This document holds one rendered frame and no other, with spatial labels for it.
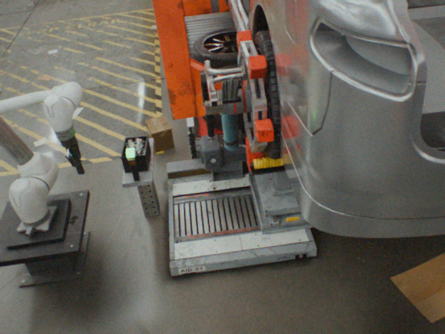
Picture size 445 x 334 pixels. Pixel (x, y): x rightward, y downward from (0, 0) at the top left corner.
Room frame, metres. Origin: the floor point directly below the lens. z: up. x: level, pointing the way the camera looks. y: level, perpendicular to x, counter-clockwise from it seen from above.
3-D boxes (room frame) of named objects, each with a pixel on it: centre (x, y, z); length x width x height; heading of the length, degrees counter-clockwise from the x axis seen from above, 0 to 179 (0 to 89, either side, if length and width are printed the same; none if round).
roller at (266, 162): (1.91, -0.29, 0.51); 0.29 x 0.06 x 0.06; 93
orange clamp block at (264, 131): (1.72, -0.21, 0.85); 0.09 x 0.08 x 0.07; 3
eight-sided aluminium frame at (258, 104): (2.03, -0.19, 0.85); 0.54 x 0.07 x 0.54; 3
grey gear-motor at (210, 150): (2.33, -0.08, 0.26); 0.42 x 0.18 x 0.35; 93
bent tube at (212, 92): (1.93, -0.07, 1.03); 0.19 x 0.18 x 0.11; 93
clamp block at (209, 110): (1.85, 0.01, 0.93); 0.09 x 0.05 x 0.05; 93
